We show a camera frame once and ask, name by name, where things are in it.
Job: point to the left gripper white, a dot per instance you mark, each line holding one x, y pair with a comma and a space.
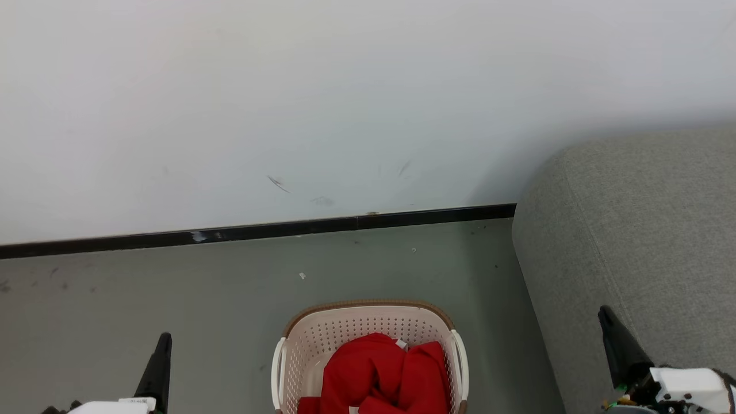
115, 408

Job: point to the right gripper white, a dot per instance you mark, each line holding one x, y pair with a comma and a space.
690, 391

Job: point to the plain red garment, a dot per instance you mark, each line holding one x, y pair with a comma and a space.
428, 374

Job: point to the red garment with white band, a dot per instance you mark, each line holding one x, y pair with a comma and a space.
359, 374

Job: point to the grey fabric sofa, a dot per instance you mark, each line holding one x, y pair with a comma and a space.
632, 230

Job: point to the cream perforated laundry basket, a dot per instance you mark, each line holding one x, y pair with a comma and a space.
368, 322

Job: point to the black wall baseboard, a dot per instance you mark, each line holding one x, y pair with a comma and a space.
259, 231

